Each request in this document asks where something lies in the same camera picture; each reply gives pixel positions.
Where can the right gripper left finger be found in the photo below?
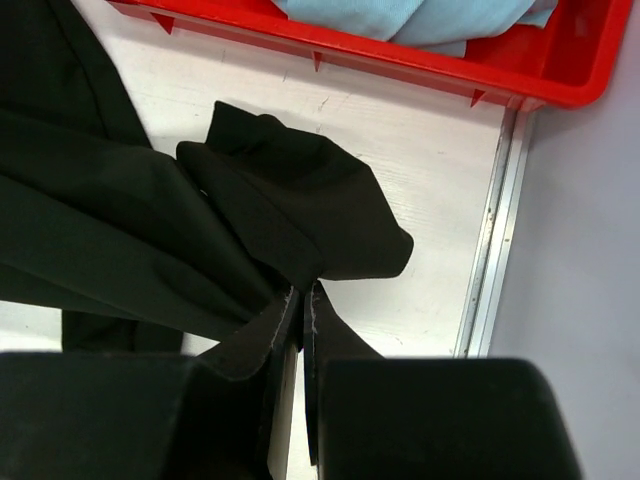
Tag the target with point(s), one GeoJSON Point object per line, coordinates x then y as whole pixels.
{"type": "Point", "coordinates": [224, 414]}

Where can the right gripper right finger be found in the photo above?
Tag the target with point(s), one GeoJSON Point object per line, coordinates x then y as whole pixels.
{"type": "Point", "coordinates": [372, 417]}

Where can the black trousers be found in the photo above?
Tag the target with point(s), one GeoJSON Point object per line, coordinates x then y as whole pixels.
{"type": "Point", "coordinates": [137, 248]}

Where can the light blue trousers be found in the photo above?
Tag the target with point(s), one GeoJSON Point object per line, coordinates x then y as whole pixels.
{"type": "Point", "coordinates": [439, 26]}

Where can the red plastic bin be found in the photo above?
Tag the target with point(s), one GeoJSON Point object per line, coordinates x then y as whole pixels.
{"type": "Point", "coordinates": [567, 64]}

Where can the aluminium frame rail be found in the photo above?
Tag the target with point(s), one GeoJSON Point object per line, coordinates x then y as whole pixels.
{"type": "Point", "coordinates": [495, 237]}

